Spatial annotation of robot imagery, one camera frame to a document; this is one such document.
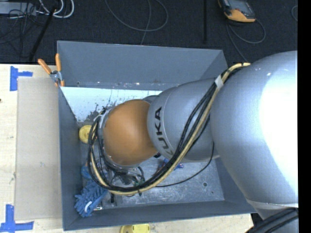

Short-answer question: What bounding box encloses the blue fluffy duster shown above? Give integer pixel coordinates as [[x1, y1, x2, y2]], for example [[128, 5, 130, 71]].
[[73, 165, 109, 218]]

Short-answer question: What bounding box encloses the small blue toy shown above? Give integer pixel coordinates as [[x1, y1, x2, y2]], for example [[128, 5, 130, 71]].
[[159, 159, 185, 171]]

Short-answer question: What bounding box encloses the yellow round disc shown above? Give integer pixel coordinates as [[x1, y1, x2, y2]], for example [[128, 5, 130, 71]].
[[79, 124, 93, 144]]

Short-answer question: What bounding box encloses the pale wood flat board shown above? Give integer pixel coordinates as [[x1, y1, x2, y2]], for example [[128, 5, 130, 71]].
[[14, 77, 63, 221]]

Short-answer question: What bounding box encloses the grey metal bin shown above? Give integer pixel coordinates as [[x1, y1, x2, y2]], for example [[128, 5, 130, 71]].
[[56, 40, 259, 232]]

